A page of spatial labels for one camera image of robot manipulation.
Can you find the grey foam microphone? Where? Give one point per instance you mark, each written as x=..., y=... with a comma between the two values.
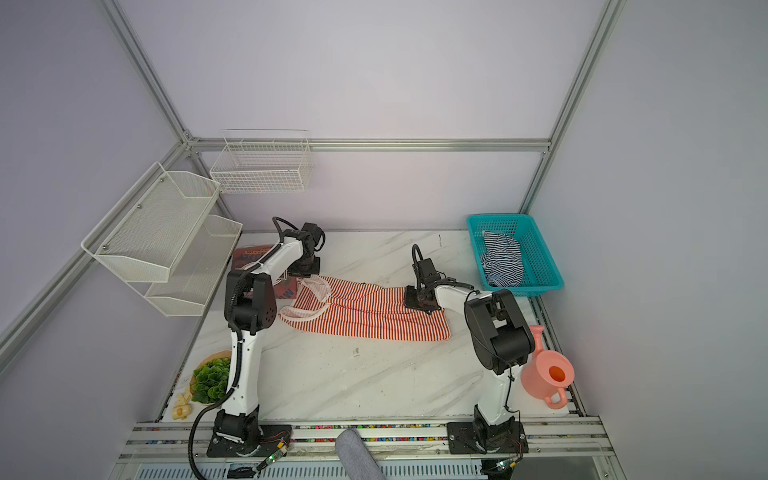
x=355, y=457

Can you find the white wire wall basket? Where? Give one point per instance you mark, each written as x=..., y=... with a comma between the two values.
x=260, y=161

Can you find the green potted plant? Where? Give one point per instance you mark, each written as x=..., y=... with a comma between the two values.
x=209, y=382

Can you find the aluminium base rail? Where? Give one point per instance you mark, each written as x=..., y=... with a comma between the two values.
x=544, y=448

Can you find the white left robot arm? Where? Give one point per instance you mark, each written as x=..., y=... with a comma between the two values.
x=250, y=308

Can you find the pink watering can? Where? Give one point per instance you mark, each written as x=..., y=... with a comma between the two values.
x=547, y=374

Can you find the white mesh wall shelf upper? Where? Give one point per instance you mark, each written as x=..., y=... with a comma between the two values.
x=144, y=237

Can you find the teal plastic basket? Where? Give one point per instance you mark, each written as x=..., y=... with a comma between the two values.
x=541, y=272

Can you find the white mesh wall shelf lower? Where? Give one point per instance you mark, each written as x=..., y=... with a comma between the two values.
x=195, y=280

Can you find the navy white striped tank top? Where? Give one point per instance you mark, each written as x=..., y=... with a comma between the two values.
x=502, y=261

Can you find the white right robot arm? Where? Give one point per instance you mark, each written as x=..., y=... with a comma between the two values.
x=502, y=342

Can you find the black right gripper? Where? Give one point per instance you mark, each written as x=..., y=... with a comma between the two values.
x=408, y=299

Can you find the white mesh wall shelf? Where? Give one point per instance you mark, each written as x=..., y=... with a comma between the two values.
x=195, y=280
x=144, y=237

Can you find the yellow toy on floor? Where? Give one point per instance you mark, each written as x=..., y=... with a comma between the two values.
x=181, y=408

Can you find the red white striped tank top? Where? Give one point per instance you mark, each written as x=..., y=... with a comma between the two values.
x=331, y=306

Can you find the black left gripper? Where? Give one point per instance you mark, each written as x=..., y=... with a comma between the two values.
x=293, y=271

